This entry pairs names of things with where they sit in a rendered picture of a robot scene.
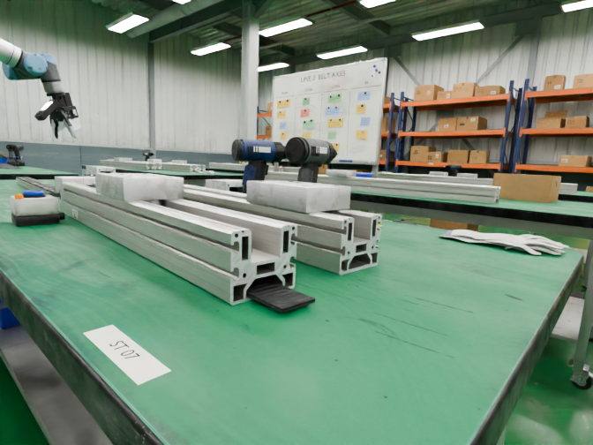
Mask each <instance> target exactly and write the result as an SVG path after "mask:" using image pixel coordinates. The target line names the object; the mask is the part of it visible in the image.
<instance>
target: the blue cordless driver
mask: <svg viewBox="0 0 593 445"><path fill-rule="evenodd" d="M285 147H286V146H283V144H282V143H281V142H272V141H268V140H244V139H240V140H235V141H233V143H232V148H231V153H232V157H233V158H234V159H235V161H240V162H248V165H247V164H246V165H245V166H244V176H243V182H242V185H243V187H244V189H243V193H246V194H247V181H264V180H265V175H267V172H268V167H269V165H268V164H266V163H267V162H281V161H282V160H284V159H287V157H286V155H285Z"/></svg>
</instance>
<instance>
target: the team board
mask: <svg viewBox="0 0 593 445"><path fill-rule="evenodd" d="M386 75H387V58H385V57H380V58H377V59H372V60H367V61H362V62H356V63H352V64H342V65H336V66H332V67H327V68H321V69H316V70H311V71H306V72H296V73H291V74H286V75H281V76H274V77H273V109H272V138H271V141H272V142H281V143H282V144H283V146H286V144H287V142H288V141H289V140H290V139H291V138H294V137H304V138H309V139H316V140H324V141H328V142H329V143H332V145H333V146H334V149H335V150H336V152H337V153H338V155H337V156H336V157H335V158H334V159H333V160H332V161H331V162H330V163H344V164H365V165H372V173H373V175H372V178H378V166H379V154H380V143H381V132H382V120H383V109H384V97H385V86H386Z"/></svg>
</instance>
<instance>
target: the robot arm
mask: <svg viewBox="0 0 593 445"><path fill-rule="evenodd" d="M0 62H2V68H3V72H4V75H5V77H6V78H7V79H9V80H24V79H41V83H42V85H43V88H44V91H45V93H46V96H52V100H49V101H48V102H47V103H46V104H45V105H44V106H43V107H42V108H41V109H40V110H39V111H38V112H37V113H36V114H35V116H34V117H35V118H36V119H37V120H38V121H43V120H45V119H47V117H48V116H49V121H50V125H51V128H52V131H53V133H54V136H55V137H56V139H58V132H59V131H61V130H63V129H64V128H65V127H66V128H67V129H68V131H69V133H70V134H71V136H72V137H73V138H75V139H77V138H78V137H77V133H76V131H78V130H79V129H81V128H82V127H81V125H80V124H75V123H73V121H72V119H74V118H78V117H79V115H78V112H77V109H76V106H73V105H72V101H71V97H70V93H65V92H64V86H63V83H62V80H61V78H60V74H59V71H58V69H57V64H56V60H55V58H54V57H53V56H52V55H51V54H34V53H28V52H26V51H24V50H23V49H20V48H18V47H16V46H14V45H12V44H10V43H9V42H7V41H4V40H2V39H0ZM74 109H75V110H76V112H77V116H76V114H73V110H74ZM62 122H64V124H62Z"/></svg>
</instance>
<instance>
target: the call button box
mask: <svg viewBox="0 0 593 445"><path fill-rule="evenodd" d="M23 196H24V199H15V196H11V197H10V202H11V220H12V222H13V223H14V224H15V225H16V226H17V227H23V226H35V225H48V224H59V223H60V222H59V220H64V219H65V215H64V213H59V208H58V198H56V197H53V196H51V195H40V196H26V195H23Z"/></svg>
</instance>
